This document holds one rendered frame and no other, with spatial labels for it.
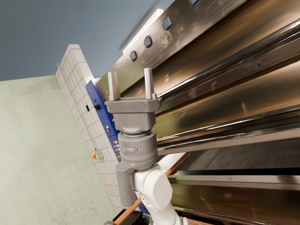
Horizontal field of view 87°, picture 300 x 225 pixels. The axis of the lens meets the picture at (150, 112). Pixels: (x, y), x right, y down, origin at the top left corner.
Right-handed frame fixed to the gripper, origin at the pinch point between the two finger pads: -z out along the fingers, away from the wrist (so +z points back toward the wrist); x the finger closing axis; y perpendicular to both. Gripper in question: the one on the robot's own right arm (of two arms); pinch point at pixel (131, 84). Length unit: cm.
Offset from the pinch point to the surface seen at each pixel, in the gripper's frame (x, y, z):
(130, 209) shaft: 24, 32, 72
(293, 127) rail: -41, 26, 19
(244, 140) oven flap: -29, 31, 26
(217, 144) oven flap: -20, 35, 31
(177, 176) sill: 2, 63, 71
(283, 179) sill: -47, 40, 48
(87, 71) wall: 96, 108, -7
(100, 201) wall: 106, 99, 148
